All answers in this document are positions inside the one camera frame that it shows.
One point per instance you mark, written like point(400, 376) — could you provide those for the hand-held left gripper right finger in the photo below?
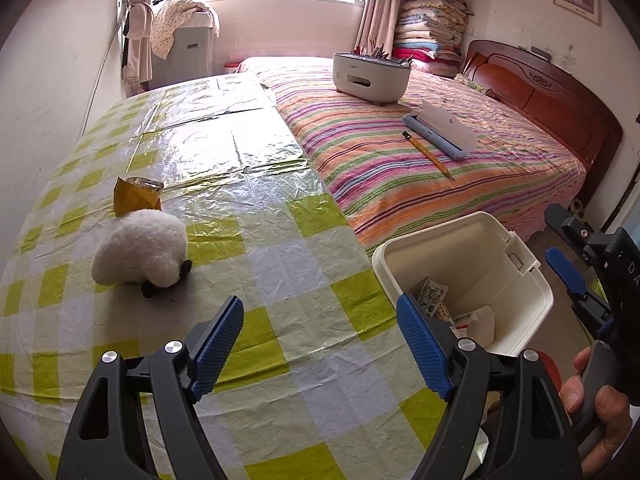
point(425, 347)

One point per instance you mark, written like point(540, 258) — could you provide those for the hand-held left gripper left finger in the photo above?
point(217, 350)

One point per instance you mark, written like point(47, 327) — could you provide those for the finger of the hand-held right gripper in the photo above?
point(565, 270)
point(572, 230)

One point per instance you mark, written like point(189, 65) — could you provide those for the torn white paper carton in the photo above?
point(475, 325)

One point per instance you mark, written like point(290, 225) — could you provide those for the white plastic bin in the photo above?
point(450, 255)

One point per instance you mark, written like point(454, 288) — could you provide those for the person's right hand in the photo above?
point(612, 420)

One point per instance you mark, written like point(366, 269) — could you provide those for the pair of light slippers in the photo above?
point(578, 208)

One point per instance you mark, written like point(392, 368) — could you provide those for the printed snack packet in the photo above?
point(432, 297)

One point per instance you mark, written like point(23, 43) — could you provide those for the red stool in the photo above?
point(550, 380)

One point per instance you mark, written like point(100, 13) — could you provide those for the wooden bed headboard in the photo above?
point(550, 105)

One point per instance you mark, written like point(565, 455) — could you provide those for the white plush toy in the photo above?
point(140, 247)

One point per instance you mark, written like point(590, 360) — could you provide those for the yellow pencil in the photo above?
point(427, 155)

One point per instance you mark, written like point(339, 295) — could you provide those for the blue case with white lid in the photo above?
point(442, 130)

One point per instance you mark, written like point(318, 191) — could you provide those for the yellow snack packet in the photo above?
point(135, 197)

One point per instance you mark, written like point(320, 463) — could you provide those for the floral pillow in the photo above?
point(472, 82)

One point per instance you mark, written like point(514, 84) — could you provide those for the striped bed sheet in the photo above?
point(400, 170)

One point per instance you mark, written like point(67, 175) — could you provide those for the stack of folded quilts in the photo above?
point(432, 30)

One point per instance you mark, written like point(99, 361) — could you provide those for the white oval pen container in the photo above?
point(372, 77)

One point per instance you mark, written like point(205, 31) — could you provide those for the red basin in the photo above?
point(231, 65)

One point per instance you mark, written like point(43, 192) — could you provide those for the white floor appliance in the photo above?
point(192, 60)

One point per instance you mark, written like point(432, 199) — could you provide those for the white hanging garment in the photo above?
point(137, 45)

